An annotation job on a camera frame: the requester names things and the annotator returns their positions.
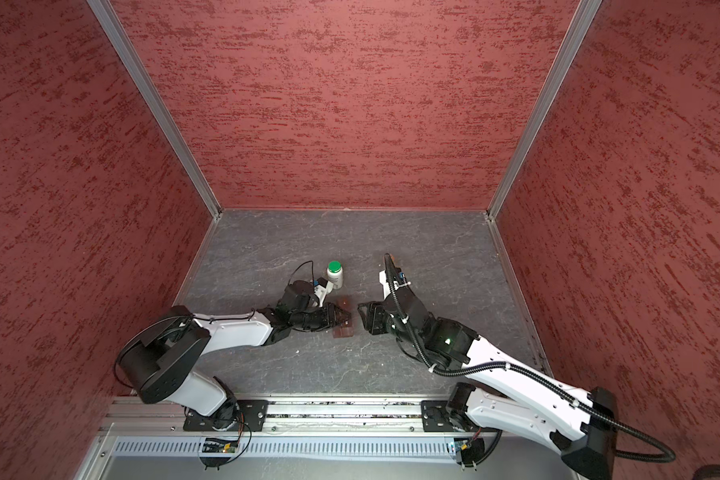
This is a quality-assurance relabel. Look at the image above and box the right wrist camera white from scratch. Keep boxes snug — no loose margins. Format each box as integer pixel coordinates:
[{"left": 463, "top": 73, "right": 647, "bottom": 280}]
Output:
[{"left": 377, "top": 266, "right": 410, "bottom": 300}]

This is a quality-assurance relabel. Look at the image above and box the aluminium corner post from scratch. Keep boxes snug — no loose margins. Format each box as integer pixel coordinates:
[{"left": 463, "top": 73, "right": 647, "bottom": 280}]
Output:
[
  {"left": 487, "top": 0, "right": 602, "bottom": 222},
  {"left": 87, "top": 0, "right": 223, "bottom": 222}
]

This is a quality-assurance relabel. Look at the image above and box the controller board with wires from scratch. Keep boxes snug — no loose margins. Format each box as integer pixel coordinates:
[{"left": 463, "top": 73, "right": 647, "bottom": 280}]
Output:
[
  {"left": 454, "top": 427, "right": 503, "bottom": 469},
  {"left": 199, "top": 413, "right": 253, "bottom": 470}
]

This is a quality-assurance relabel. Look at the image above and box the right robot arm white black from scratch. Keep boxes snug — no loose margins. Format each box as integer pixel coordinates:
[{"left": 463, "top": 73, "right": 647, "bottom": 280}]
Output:
[{"left": 358, "top": 287, "right": 617, "bottom": 479}]

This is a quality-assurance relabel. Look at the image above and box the aluminium front rail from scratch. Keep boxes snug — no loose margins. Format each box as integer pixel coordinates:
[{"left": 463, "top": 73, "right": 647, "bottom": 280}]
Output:
[{"left": 98, "top": 395, "right": 586, "bottom": 437}]

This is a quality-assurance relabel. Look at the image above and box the left aluminium corner post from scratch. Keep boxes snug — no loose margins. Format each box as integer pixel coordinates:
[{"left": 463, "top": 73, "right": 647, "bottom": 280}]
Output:
[{"left": 87, "top": 0, "right": 223, "bottom": 222}]

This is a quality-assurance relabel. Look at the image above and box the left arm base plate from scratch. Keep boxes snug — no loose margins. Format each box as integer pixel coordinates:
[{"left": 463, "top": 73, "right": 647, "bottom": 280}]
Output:
[{"left": 183, "top": 399, "right": 269, "bottom": 434}]

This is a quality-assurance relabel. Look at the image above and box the white slotted cable duct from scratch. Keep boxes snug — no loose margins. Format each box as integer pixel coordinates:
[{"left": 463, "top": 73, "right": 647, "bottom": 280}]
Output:
[{"left": 111, "top": 436, "right": 456, "bottom": 463}]

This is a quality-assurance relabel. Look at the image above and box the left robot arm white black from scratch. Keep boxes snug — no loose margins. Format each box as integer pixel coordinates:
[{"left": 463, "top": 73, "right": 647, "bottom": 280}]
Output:
[{"left": 113, "top": 278, "right": 351, "bottom": 431}]

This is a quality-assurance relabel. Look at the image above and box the white pill bottle green cap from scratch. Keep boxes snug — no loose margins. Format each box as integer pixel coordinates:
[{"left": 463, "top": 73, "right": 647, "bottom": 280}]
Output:
[{"left": 326, "top": 260, "right": 344, "bottom": 289}]

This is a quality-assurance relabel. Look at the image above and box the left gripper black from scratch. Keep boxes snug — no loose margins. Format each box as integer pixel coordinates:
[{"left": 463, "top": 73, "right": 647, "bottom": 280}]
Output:
[{"left": 291, "top": 302, "right": 352, "bottom": 330}]

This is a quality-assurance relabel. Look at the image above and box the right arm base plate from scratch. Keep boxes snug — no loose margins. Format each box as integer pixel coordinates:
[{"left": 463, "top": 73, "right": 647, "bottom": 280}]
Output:
[{"left": 420, "top": 400, "right": 499, "bottom": 434}]

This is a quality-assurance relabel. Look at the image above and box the brown weekly pill organizer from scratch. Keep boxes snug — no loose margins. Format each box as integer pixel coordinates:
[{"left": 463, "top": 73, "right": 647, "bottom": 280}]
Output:
[{"left": 332, "top": 295, "right": 358, "bottom": 338}]

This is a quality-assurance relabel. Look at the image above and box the right aluminium corner post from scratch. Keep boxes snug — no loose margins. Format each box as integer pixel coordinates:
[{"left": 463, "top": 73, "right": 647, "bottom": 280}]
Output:
[{"left": 487, "top": 0, "right": 602, "bottom": 222}]

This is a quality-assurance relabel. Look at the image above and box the left controller board with wires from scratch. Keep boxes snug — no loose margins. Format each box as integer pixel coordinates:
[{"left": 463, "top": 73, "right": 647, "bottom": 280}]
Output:
[{"left": 199, "top": 413, "right": 253, "bottom": 470}]

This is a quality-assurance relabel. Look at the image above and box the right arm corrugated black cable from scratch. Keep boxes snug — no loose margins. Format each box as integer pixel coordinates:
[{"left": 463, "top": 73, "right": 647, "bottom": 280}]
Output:
[{"left": 383, "top": 253, "right": 677, "bottom": 464}]

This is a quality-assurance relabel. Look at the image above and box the right controller board with wires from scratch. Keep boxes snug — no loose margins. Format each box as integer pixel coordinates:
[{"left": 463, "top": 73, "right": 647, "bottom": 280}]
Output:
[{"left": 454, "top": 427, "right": 503, "bottom": 469}]

